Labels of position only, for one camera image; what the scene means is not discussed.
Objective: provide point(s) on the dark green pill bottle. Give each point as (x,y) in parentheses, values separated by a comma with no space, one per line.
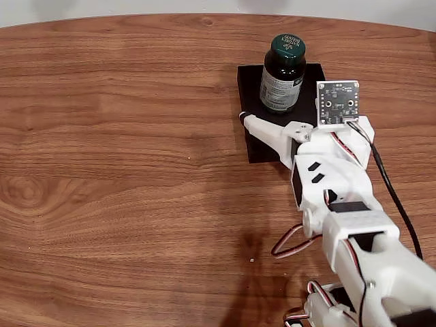
(282,78)

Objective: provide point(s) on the black shallow box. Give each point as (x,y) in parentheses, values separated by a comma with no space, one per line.
(252,88)

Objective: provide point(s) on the camera board on white mount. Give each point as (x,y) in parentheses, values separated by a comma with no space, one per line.
(337,102)

